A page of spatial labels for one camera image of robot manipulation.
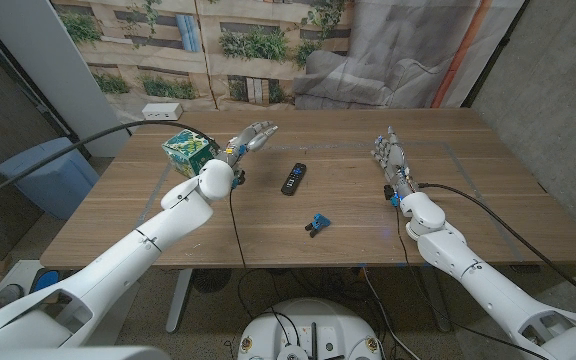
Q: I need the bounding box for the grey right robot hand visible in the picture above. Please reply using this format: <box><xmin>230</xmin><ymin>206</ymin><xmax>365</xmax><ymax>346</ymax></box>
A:
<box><xmin>371</xmin><ymin>125</ymin><xmax>418</xmax><ymax>199</ymax></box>

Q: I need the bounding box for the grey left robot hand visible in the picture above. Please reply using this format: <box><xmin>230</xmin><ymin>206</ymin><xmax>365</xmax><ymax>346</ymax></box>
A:
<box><xmin>216</xmin><ymin>120</ymin><xmax>280</xmax><ymax>169</ymax></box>

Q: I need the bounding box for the black TV remote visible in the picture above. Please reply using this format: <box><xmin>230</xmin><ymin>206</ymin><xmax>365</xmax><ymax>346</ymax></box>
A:
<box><xmin>280</xmin><ymin>162</ymin><xmax>308</xmax><ymax>197</ymax></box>

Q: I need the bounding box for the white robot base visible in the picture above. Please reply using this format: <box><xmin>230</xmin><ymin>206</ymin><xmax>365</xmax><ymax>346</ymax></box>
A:
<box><xmin>236</xmin><ymin>298</ymin><xmax>384</xmax><ymax>360</ymax></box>

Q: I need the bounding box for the green floral tissue box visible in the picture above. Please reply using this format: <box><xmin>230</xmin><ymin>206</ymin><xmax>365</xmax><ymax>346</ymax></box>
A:
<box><xmin>161</xmin><ymin>128</ymin><xmax>221</xmax><ymax>179</ymax></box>

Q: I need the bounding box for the printed building backdrop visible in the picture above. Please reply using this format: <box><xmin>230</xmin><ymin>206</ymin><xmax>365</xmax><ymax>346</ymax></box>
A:
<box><xmin>50</xmin><ymin>0</ymin><xmax>527</xmax><ymax>133</ymax></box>

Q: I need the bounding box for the white power strip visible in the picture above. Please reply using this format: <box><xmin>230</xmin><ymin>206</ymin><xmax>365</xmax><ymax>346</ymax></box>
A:
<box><xmin>141</xmin><ymin>102</ymin><xmax>184</xmax><ymax>122</ymax></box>

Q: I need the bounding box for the small blue black clip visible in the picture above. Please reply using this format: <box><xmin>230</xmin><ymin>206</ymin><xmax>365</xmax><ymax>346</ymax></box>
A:
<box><xmin>304</xmin><ymin>213</ymin><xmax>333</xmax><ymax>239</ymax></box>

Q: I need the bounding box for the black backdrop pole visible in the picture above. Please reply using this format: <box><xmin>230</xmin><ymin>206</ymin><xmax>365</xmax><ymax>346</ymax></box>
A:
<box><xmin>460</xmin><ymin>0</ymin><xmax>532</xmax><ymax>109</ymax></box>

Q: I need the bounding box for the black round grille disc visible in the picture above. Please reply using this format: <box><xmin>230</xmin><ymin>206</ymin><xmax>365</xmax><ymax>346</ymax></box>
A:
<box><xmin>191</xmin><ymin>268</ymin><xmax>233</xmax><ymax>295</ymax></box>

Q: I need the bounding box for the grey table leg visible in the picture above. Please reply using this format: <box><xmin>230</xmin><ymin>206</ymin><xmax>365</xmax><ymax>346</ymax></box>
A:
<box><xmin>419</xmin><ymin>266</ymin><xmax>452</xmax><ymax>334</ymax></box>

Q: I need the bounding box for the white table leg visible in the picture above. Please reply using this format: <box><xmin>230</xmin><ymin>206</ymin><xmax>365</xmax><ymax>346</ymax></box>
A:
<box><xmin>165</xmin><ymin>268</ymin><xmax>194</xmax><ymax>335</ymax></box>

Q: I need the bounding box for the blue plastic bin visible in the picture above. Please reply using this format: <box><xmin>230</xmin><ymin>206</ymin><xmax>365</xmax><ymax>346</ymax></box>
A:
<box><xmin>0</xmin><ymin>137</ymin><xmax>101</xmax><ymax>221</ymax></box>

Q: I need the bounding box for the white partition panel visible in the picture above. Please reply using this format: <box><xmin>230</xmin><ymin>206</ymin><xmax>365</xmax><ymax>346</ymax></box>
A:
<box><xmin>0</xmin><ymin>0</ymin><xmax>131</xmax><ymax>159</ymax></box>

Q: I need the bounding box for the white device with blue panels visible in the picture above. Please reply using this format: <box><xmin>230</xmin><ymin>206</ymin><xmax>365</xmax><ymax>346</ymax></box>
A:
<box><xmin>0</xmin><ymin>259</ymin><xmax>67</xmax><ymax>307</ymax></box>

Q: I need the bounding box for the white robot chest shell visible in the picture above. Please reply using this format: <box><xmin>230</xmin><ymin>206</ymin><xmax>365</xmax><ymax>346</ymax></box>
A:
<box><xmin>0</xmin><ymin>344</ymin><xmax>172</xmax><ymax>360</ymax></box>

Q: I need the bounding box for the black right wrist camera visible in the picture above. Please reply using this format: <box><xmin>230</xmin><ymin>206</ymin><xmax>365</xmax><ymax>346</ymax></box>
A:
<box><xmin>383</xmin><ymin>183</ymin><xmax>403</xmax><ymax>209</ymax></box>

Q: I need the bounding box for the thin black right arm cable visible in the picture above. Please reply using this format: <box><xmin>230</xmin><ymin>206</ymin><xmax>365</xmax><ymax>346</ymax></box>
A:
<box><xmin>393</xmin><ymin>204</ymin><xmax>552</xmax><ymax>360</ymax></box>

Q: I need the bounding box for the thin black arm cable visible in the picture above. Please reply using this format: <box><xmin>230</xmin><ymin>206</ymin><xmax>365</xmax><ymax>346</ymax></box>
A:
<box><xmin>224</xmin><ymin>186</ymin><xmax>251</xmax><ymax>360</ymax></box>
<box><xmin>393</xmin><ymin>204</ymin><xmax>552</xmax><ymax>360</ymax></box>

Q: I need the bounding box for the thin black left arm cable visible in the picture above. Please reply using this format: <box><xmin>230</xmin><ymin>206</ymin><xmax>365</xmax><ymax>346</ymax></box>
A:
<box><xmin>224</xmin><ymin>186</ymin><xmax>251</xmax><ymax>360</ymax></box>

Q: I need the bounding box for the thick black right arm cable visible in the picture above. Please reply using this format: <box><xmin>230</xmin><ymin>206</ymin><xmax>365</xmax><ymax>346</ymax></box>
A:
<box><xmin>417</xmin><ymin>181</ymin><xmax>576</xmax><ymax>313</ymax></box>

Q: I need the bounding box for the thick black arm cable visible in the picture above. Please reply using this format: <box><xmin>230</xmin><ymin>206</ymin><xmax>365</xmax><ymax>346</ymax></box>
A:
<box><xmin>417</xmin><ymin>181</ymin><xmax>576</xmax><ymax>313</ymax></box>
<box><xmin>0</xmin><ymin>119</ymin><xmax>220</xmax><ymax>211</ymax></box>

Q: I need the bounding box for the white floor cable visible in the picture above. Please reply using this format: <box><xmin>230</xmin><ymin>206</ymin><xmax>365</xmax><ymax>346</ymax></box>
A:
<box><xmin>361</xmin><ymin>267</ymin><xmax>422</xmax><ymax>360</ymax></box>

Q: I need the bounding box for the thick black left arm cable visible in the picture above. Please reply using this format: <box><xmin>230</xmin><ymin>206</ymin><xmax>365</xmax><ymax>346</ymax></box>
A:
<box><xmin>0</xmin><ymin>119</ymin><xmax>220</xmax><ymax>211</ymax></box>

